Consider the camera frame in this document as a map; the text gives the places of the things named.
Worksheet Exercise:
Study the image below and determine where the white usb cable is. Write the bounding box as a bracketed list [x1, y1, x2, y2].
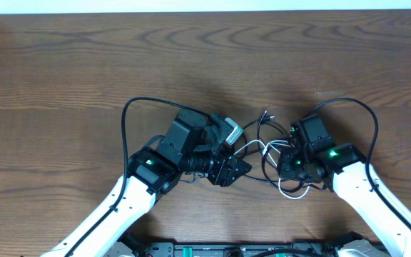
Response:
[233, 138, 310, 201]

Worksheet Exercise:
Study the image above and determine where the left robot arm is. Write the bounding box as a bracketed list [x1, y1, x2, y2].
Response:
[46, 109, 251, 256]

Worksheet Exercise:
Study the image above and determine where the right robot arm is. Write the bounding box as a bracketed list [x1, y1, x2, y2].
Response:
[277, 115, 411, 256]

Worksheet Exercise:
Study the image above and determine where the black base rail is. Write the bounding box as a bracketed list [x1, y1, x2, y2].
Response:
[104, 232, 389, 257]

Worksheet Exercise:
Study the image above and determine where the black usb cable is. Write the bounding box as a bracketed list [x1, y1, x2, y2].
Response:
[233, 110, 326, 193]

